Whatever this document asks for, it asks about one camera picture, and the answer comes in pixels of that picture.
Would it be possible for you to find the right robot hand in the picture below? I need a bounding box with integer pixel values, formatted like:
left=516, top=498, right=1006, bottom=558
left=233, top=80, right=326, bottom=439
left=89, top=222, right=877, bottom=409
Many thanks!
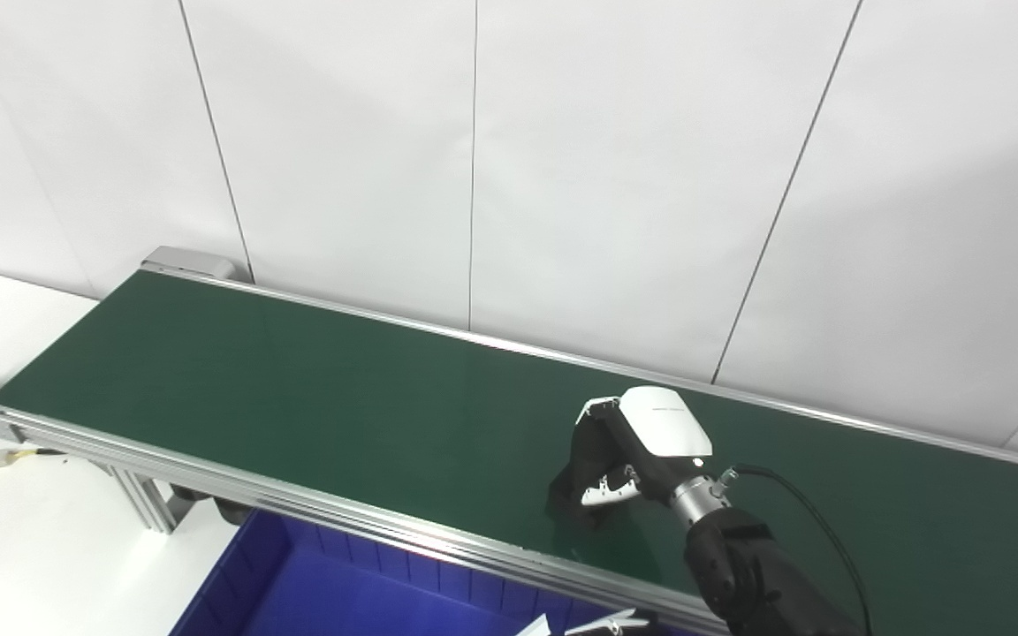
left=546, top=386, right=713, bottom=513

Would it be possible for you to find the black roller under conveyor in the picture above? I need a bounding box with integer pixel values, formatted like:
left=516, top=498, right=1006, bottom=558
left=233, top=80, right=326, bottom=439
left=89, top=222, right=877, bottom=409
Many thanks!
left=171, top=486, right=254, bottom=526

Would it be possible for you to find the aluminium conveyor leg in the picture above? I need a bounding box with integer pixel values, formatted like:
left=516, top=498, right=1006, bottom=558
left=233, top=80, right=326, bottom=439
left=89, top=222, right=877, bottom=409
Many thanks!
left=98, top=464, right=179, bottom=534

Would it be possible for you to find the green conveyor belt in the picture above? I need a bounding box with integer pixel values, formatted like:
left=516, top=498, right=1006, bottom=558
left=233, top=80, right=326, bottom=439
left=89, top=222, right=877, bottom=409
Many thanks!
left=0, top=246, right=1018, bottom=636
left=0, top=269, right=1018, bottom=636

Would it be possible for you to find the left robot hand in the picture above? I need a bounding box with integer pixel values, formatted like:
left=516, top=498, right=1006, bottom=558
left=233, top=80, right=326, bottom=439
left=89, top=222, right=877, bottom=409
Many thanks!
left=518, top=608, right=651, bottom=636

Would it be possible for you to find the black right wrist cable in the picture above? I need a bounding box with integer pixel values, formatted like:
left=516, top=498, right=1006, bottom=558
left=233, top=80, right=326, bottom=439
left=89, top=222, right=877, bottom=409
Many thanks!
left=712, top=464, right=874, bottom=636

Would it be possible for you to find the blue plastic bin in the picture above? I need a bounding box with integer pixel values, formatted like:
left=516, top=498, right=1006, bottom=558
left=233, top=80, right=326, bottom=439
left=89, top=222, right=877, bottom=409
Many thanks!
left=169, top=510, right=651, bottom=636

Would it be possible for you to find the black block with cylinder part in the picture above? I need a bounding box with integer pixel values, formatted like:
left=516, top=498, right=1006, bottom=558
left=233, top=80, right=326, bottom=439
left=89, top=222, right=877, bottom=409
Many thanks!
left=546, top=464, right=620, bottom=531

